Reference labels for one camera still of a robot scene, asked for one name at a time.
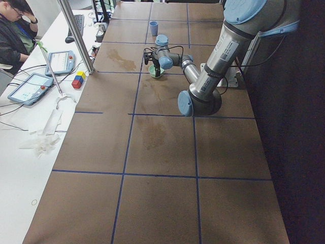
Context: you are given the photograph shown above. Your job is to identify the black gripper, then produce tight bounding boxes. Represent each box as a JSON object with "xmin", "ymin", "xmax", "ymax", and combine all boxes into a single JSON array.
[{"xmin": 152, "ymin": 57, "xmax": 160, "ymax": 77}]

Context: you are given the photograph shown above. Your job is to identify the green plastic bowl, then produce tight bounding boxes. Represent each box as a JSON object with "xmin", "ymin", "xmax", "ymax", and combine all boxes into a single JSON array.
[{"xmin": 148, "ymin": 65, "xmax": 165, "ymax": 78}]

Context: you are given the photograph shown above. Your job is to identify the blue plastic cup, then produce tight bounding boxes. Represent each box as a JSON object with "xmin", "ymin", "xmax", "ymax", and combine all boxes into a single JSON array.
[{"xmin": 149, "ymin": 21, "xmax": 158, "ymax": 37}]

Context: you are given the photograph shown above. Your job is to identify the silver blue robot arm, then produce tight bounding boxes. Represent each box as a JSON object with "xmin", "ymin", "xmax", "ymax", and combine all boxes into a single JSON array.
[{"xmin": 143, "ymin": 0, "xmax": 302, "ymax": 116}]

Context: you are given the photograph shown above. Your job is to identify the red blue yellow blocks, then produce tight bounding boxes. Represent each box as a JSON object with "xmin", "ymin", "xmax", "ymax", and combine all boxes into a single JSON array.
[{"xmin": 72, "ymin": 71, "xmax": 86, "ymax": 89}]

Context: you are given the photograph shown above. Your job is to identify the black keyboard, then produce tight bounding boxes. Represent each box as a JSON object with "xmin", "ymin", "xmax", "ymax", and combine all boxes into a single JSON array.
[{"xmin": 74, "ymin": 14, "xmax": 84, "ymax": 35}]

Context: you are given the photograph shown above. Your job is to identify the black computer mouse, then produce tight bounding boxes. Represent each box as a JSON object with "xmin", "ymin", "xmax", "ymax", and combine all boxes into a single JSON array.
[{"xmin": 65, "ymin": 36, "xmax": 75, "ymax": 44}]

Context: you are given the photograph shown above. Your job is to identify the far teach pendant tablet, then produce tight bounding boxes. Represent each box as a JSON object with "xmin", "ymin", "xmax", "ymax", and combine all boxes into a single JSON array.
[{"xmin": 48, "ymin": 50, "xmax": 75, "ymax": 76}]

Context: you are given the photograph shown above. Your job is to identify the teach pendant tablet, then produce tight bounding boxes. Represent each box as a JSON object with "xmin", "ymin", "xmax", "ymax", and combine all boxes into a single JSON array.
[
  {"xmin": 8, "ymin": 73, "xmax": 54, "ymax": 106},
  {"xmin": 48, "ymin": 50, "xmax": 75, "ymax": 76}
]

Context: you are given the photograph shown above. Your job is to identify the white paper strip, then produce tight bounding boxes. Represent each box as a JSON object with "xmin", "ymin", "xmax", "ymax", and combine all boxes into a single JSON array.
[{"xmin": 28, "ymin": 109, "xmax": 63, "ymax": 135}]

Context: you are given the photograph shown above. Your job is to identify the thin metal rod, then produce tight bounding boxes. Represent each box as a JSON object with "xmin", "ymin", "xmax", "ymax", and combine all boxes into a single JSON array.
[{"xmin": 36, "ymin": 41, "xmax": 63, "ymax": 96}]

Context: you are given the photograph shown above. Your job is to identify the near teach pendant tablet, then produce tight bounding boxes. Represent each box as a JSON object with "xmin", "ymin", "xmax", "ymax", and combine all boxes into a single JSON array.
[{"xmin": 8, "ymin": 73, "xmax": 54, "ymax": 106}]

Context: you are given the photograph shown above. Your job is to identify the crumpled white tissue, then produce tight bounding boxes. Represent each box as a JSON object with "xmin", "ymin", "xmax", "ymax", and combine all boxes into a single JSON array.
[{"xmin": 18, "ymin": 134, "xmax": 61, "ymax": 158}]

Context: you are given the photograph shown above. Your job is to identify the person in dark jacket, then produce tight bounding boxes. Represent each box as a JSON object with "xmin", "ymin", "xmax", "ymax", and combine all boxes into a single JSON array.
[{"xmin": 1, "ymin": 0, "xmax": 38, "ymax": 75}]

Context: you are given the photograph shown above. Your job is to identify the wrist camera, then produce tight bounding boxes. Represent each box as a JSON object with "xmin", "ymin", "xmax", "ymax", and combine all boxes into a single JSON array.
[{"xmin": 143, "ymin": 51, "xmax": 154, "ymax": 65}]

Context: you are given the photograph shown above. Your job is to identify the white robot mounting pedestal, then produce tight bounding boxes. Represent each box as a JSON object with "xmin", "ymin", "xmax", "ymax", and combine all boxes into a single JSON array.
[{"xmin": 217, "ymin": 67, "xmax": 239, "ymax": 88}]

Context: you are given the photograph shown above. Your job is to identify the aluminium frame post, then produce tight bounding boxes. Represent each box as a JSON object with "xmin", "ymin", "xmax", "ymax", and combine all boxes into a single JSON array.
[{"xmin": 57, "ymin": 0, "xmax": 94, "ymax": 75}]

